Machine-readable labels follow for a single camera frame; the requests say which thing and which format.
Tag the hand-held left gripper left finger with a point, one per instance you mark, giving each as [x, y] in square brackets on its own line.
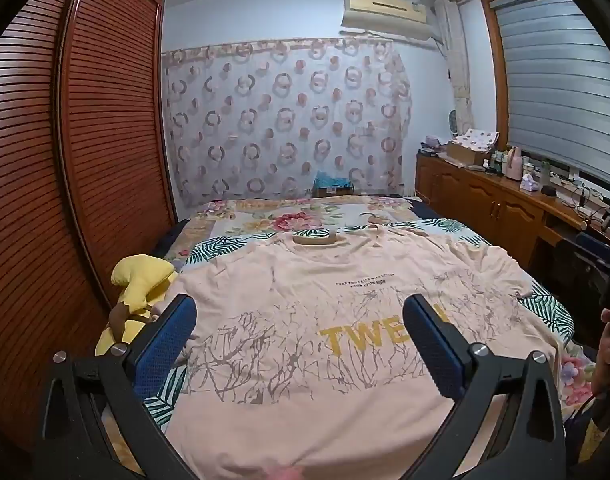
[165, 345]

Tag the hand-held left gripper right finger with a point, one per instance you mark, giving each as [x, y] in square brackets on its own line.
[435, 350]

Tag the beige printed t-shirt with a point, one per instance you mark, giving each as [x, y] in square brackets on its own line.
[295, 310]

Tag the yellow plush toy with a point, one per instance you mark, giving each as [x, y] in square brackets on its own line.
[135, 275]

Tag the green leaf print blanket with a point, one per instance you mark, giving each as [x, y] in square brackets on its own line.
[210, 252]

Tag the tissue pack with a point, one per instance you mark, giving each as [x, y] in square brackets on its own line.
[530, 183]

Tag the dark blue bedsheet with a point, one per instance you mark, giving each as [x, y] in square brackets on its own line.
[435, 212]

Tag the pink jug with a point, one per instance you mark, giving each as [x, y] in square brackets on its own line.
[514, 162]

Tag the wooden sideboard cabinet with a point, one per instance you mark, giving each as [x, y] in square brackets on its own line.
[485, 195]

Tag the cardboard box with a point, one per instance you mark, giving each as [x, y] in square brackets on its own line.
[462, 154]

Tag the grey window blind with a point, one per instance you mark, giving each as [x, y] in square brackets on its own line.
[560, 85]

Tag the box with blue cloth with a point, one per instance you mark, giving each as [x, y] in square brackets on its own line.
[332, 182]

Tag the small grey fan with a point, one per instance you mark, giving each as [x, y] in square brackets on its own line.
[453, 122]

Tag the wooden louvered wardrobe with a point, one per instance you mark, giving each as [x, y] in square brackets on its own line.
[100, 135]

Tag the circle print curtain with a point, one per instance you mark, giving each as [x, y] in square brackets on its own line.
[285, 125]

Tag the cream lace curtain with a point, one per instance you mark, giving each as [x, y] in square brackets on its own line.
[460, 60]

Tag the cream air conditioner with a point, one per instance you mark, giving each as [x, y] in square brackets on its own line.
[385, 12]

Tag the wooden window frame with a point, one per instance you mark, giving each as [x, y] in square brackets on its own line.
[495, 60]

